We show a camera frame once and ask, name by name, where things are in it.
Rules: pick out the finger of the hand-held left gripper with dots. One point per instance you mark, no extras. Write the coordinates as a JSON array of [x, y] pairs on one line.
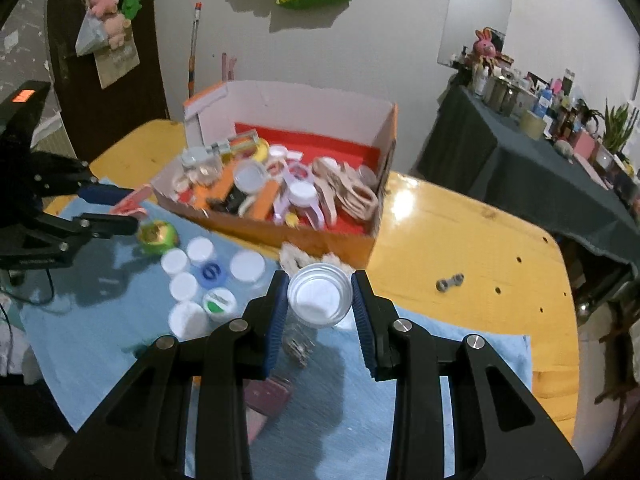
[[115, 227], [107, 194]]

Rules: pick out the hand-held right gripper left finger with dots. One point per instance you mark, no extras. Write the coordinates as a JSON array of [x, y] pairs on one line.
[[277, 320]]

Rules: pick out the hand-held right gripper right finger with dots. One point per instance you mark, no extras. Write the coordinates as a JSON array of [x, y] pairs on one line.
[[364, 320]]

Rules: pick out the clear glass jar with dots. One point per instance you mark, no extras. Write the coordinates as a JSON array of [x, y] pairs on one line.
[[320, 295]]

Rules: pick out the purple plastic clamp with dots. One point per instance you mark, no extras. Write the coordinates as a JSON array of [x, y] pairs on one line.
[[287, 205]]

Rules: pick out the orange cardboard box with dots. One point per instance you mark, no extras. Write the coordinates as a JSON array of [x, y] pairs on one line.
[[310, 105]]

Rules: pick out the green toy figure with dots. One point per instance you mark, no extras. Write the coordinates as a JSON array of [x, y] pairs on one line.
[[157, 236]]

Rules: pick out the green and white lid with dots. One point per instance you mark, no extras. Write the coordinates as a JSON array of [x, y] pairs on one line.
[[220, 303]]

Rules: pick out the light blue cloth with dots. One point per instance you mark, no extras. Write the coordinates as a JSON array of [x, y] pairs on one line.
[[125, 290]]

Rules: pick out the white lace trim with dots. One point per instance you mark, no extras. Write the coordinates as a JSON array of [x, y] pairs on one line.
[[292, 257]]

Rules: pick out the purple wallet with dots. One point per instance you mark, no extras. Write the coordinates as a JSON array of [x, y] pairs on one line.
[[267, 396]]

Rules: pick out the blue bottle cap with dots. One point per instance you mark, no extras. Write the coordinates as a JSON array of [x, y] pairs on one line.
[[214, 273]]

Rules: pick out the small metal bolt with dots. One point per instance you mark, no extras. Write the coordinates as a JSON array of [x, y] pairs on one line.
[[450, 282]]

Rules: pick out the clear glass bottle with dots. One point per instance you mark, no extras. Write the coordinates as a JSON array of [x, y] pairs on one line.
[[200, 157]]

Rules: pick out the small yellow clip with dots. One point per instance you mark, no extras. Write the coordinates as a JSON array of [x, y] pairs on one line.
[[291, 220]]

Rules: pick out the pink card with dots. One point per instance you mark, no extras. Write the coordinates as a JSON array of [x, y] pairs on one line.
[[255, 425]]

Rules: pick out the black small box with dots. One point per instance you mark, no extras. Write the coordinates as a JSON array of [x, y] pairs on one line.
[[227, 205]]

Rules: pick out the beige plastic clamp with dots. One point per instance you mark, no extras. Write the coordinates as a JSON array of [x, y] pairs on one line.
[[327, 172], [360, 202]]

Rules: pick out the dark brown door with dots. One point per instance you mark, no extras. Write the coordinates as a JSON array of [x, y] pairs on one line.
[[145, 60]]

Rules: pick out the clear plastic bag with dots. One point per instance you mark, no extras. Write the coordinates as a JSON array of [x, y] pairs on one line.
[[90, 37]]

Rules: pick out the large clear round lid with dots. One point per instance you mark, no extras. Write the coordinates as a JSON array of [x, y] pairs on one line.
[[250, 178]]

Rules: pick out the colourful striped pack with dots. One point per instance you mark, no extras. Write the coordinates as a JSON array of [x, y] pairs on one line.
[[242, 142]]

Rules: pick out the pink pig plush toy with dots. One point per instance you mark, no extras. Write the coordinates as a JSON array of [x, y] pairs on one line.
[[116, 30]]

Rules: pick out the white paper label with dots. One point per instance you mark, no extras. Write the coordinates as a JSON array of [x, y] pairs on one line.
[[296, 153]]

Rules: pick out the small white bottle cap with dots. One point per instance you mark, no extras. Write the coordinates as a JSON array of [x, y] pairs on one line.
[[277, 151]]

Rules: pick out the grey stick with orange tip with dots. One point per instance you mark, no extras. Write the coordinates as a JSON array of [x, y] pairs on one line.
[[192, 40]]

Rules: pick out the green plush toy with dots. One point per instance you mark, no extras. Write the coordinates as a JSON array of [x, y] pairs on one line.
[[131, 2]]

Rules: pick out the table with dark cloth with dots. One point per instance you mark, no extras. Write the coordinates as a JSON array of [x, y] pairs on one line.
[[525, 180]]

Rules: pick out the metal pots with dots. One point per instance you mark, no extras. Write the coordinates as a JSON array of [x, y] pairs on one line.
[[500, 95]]

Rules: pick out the blue bottle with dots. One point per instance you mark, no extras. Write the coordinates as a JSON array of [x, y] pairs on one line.
[[542, 102]]

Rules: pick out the pink bunny plush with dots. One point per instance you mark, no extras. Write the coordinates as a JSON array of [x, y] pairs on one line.
[[485, 44]]

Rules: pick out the green potted plant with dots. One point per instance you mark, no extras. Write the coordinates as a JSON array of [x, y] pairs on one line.
[[617, 127]]

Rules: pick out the pink wall hooks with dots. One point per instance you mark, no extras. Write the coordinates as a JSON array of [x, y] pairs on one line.
[[227, 66]]

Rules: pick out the wall mirror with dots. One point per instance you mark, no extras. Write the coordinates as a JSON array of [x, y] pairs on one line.
[[475, 0]]

